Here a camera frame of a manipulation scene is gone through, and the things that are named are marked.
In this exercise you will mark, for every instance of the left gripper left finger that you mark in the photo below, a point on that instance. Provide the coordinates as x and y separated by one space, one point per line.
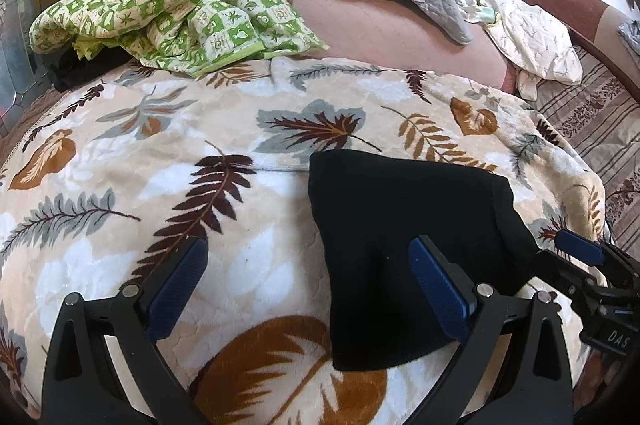
80 383

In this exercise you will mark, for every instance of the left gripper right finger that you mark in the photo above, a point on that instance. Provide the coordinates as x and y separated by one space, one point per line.
511 365

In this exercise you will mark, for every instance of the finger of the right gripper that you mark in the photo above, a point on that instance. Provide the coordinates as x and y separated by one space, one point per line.
575 245

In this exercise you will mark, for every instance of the black pants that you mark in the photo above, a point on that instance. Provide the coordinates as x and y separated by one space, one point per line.
368 208

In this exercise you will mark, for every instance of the striped brown bedspread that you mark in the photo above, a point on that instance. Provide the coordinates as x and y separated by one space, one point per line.
600 119

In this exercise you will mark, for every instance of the cream leaf print blanket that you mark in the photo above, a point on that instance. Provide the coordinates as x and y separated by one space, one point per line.
103 187

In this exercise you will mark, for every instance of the cream floral pillow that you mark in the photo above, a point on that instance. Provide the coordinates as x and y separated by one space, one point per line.
533 40

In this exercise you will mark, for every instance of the grey folded cloth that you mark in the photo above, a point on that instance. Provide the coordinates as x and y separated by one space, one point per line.
629 32

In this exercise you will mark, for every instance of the brown headboard cushion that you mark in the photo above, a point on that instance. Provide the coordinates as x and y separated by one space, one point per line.
593 25

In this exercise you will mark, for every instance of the pink bed sheet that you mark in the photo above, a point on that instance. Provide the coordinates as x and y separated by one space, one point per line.
396 34

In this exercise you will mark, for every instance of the green checkered quilt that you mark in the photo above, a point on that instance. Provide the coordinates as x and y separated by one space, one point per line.
190 37

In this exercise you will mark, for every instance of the mirrored wardrobe door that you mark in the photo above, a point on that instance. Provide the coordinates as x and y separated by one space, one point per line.
23 74

